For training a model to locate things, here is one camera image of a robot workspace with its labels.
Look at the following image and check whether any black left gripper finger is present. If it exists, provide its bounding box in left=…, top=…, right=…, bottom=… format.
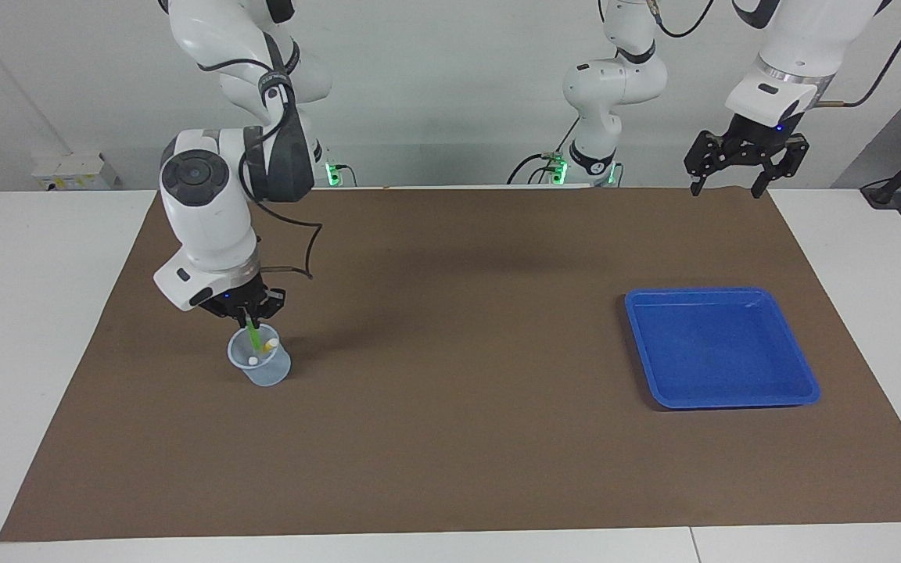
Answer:
left=684, top=133, right=727, bottom=196
left=751, top=137, right=809, bottom=199

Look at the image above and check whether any blue plastic tray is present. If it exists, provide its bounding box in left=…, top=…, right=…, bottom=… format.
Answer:
left=624, top=287, right=821, bottom=410

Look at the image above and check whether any clear plastic cup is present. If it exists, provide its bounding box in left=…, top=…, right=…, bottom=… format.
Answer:
left=228, top=323, right=293, bottom=387

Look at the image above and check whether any brown table mat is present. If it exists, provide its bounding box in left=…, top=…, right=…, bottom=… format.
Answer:
left=0, top=186, right=901, bottom=542

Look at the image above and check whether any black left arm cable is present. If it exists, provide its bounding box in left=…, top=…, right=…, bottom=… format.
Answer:
left=814, top=0, right=901, bottom=109

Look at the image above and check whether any black base cable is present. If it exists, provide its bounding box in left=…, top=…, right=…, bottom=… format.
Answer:
left=507, top=117, right=580, bottom=185

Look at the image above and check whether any white wall box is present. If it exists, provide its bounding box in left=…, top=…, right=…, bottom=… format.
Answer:
left=32, top=152, right=121, bottom=191

